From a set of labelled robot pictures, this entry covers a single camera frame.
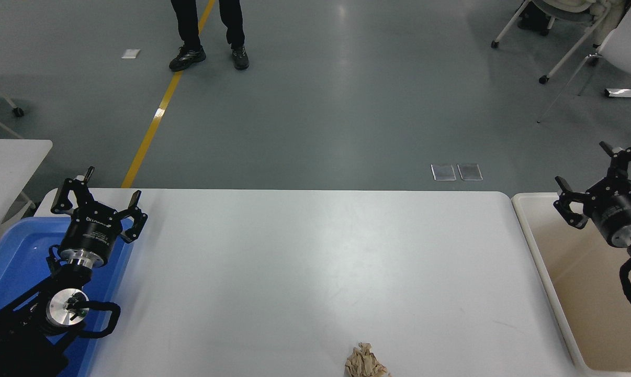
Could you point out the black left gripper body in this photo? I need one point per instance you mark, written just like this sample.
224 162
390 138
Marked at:
93 233

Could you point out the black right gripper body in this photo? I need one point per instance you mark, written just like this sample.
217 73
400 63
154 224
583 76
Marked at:
621 209

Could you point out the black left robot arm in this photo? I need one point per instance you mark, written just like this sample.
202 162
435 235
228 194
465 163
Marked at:
12 340

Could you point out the large pale bin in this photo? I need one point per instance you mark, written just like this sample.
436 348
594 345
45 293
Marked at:
566 272

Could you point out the silver metal bar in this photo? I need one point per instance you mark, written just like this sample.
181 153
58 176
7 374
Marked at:
627 93

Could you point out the white side table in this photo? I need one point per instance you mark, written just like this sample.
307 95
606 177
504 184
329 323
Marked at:
7 167

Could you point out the blue plastic tray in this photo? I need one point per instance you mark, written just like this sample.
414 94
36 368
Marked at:
17 262

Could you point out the yellow floor tape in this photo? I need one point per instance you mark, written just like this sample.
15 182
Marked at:
148 136

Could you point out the chair base with castor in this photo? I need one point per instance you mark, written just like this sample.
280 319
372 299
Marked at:
17 110

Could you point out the metal floor plate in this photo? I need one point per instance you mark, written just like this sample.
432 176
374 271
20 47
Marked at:
443 172
470 172

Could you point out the white chair with metal legs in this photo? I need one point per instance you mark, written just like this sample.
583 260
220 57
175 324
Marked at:
629 50

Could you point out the person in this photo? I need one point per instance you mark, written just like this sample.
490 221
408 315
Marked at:
187 21
532 25

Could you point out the grey office chair with castors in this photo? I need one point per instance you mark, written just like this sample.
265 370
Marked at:
561 4

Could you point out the crumpled tan paper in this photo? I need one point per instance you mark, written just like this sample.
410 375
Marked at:
365 364

